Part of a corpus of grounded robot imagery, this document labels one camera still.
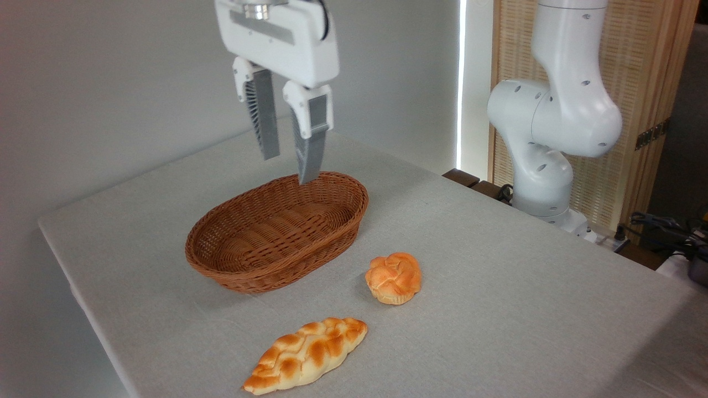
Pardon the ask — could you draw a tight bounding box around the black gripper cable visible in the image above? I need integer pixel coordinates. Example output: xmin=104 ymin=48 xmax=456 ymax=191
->
xmin=314 ymin=0 xmax=330 ymax=40

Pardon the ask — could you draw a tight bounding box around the long braided bread loaf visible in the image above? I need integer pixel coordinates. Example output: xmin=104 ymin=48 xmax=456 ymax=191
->
xmin=242 ymin=317 xmax=368 ymax=396

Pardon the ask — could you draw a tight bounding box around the light grey tablecloth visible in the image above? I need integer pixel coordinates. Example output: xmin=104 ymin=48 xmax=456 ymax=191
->
xmin=38 ymin=133 xmax=708 ymax=398

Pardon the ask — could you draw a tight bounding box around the white power strip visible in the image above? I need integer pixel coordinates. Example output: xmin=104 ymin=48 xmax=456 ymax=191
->
xmin=581 ymin=229 xmax=631 ymax=253

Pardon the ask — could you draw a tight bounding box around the round orange bread bun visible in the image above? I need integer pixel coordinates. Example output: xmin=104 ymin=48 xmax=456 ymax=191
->
xmin=365 ymin=252 xmax=423 ymax=306

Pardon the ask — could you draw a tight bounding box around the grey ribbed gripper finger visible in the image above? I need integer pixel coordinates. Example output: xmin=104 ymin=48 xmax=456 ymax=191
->
xmin=283 ymin=81 xmax=334 ymax=186
xmin=232 ymin=56 xmax=280 ymax=161

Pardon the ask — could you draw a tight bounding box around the dark wooden side table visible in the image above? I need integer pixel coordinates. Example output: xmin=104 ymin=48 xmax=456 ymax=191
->
xmin=442 ymin=168 xmax=516 ymax=205

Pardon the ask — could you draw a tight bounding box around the brown oval wicker basket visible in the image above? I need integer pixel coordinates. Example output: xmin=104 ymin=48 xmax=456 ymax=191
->
xmin=185 ymin=171 xmax=369 ymax=294

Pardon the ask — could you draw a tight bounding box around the silver metal wrist flange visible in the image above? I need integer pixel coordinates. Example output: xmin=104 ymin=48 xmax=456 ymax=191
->
xmin=232 ymin=0 xmax=289 ymax=20

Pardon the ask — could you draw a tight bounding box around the wooden bamboo folding screen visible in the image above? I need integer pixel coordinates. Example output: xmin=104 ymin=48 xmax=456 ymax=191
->
xmin=489 ymin=0 xmax=701 ymax=239

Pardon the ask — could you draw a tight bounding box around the dark metal screen hinge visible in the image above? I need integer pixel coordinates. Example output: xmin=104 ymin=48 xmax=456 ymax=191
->
xmin=634 ymin=118 xmax=671 ymax=151

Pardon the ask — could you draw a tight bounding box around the black cable bundle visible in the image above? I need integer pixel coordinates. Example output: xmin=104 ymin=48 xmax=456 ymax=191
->
xmin=615 ymin=212 xmax=708 ymax=261

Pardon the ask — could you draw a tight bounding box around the white gripper body block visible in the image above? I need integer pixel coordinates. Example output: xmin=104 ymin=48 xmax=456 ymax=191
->
xmin=215 ymin=0 xmax=340 ymax=88

